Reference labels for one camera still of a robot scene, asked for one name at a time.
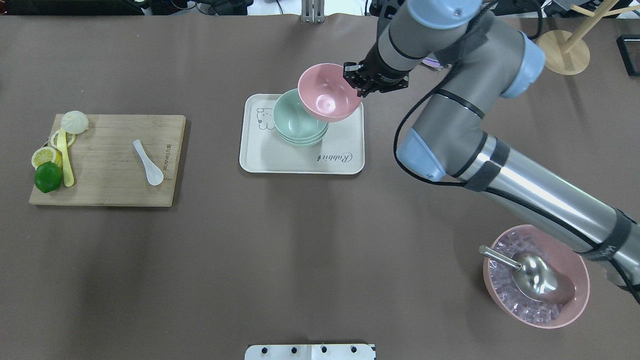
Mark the lemon half slice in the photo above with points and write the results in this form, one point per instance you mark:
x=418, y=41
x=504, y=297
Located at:
x=46, y=154

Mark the green lime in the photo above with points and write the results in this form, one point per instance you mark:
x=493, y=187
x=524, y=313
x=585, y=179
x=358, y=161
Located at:
x=48, y=177

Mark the white ceramic spoon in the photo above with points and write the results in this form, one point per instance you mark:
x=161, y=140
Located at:
x=154, y=175

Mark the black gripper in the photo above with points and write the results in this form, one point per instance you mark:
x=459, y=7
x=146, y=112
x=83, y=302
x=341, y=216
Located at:
x=382, y=72

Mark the wooden cup tree stand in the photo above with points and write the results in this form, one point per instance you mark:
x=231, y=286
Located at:
x=565, y=52

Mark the yellow plastic spoon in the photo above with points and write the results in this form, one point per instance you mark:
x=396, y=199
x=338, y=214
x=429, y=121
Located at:
x=67, y=169

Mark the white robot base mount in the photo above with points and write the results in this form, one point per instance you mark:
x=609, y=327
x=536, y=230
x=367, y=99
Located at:
x=331, y=351

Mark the lemon ring slice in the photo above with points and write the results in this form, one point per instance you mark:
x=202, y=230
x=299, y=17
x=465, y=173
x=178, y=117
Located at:
x=70, y=139

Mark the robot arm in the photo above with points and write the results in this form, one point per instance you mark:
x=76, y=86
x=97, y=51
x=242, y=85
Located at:
x=446, y=146

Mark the large pink ice bowl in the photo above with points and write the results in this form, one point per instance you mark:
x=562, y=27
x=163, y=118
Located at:
x=506, y=294

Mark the bamboo cutting board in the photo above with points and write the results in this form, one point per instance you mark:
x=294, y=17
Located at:
x=107, y=169

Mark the green bowl stack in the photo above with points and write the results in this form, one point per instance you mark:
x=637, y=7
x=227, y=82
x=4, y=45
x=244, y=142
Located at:
x=294, y=124

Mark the grey purple cloth stack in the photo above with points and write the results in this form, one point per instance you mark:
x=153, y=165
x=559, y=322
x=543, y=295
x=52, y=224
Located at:
x=433, y=63

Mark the small pink bowl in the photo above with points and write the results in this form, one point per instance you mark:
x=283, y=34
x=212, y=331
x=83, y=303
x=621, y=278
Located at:
x=325, y=94

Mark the metal ice scoop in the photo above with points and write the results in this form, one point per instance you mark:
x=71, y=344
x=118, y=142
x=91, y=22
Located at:
x=536, y=279

